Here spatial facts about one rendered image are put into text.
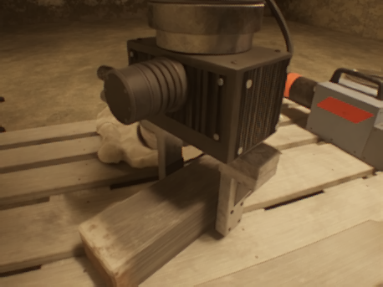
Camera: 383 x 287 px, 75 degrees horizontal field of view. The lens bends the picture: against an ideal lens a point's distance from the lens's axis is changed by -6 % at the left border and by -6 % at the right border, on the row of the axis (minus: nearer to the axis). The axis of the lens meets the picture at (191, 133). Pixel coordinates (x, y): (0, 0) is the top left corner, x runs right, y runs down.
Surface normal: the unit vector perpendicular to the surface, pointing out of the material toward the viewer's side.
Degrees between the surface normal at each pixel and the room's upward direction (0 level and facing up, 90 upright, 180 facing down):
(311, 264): 0
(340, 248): 0
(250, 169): 90
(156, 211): 0
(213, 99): 90
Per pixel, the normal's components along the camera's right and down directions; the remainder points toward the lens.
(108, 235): 0.02, -0.87
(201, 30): -0.08, 0.49
